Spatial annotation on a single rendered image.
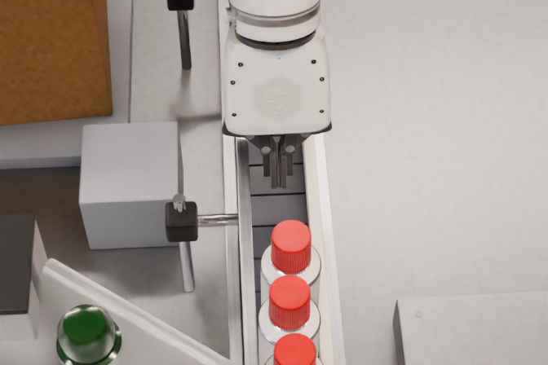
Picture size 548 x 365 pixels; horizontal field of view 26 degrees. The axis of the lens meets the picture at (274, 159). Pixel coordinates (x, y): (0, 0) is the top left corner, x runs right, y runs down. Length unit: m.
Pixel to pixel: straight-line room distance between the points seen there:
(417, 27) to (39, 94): 0.46
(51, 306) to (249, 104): 0.64
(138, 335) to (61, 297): 0.04
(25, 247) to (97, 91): 0.84
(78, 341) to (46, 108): 0.89
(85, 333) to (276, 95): 0.67
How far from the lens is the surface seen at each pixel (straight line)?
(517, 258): 1.28
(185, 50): 1.38
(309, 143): 1.23
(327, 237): 1.21
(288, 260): 0.97
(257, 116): 1.12
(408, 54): 1.43
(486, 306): 1.19
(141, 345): 0.48
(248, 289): 1.08
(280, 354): 0.91
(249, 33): 1.07
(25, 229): 0.49
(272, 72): 1.09
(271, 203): 1.23
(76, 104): 1.33
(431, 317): 1.17
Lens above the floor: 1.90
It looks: 54 degrees down
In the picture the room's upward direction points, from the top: straight up
